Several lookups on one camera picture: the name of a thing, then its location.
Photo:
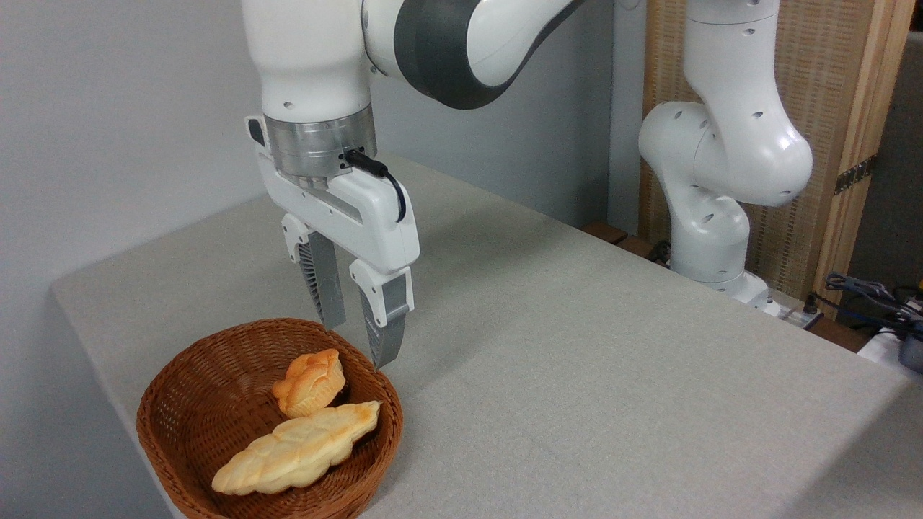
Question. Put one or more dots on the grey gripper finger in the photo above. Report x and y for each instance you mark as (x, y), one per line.
(389, 317)
(328, 288)

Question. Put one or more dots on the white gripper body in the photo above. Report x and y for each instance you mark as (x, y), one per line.
(375, 216)

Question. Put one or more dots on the long braided pale bread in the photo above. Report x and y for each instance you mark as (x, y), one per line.
(296, 450)

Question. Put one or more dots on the woven wooden folding screen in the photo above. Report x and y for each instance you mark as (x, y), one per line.
(829, 79)

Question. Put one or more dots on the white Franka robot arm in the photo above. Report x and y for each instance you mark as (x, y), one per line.
(310, 58)

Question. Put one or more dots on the black metal screen hinge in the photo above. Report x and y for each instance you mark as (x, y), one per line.
(857, 173)

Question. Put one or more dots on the brown wicker basket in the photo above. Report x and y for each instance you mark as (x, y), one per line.
(195, 404)

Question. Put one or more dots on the small round orange bread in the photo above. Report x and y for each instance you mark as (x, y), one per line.
(310, 382)

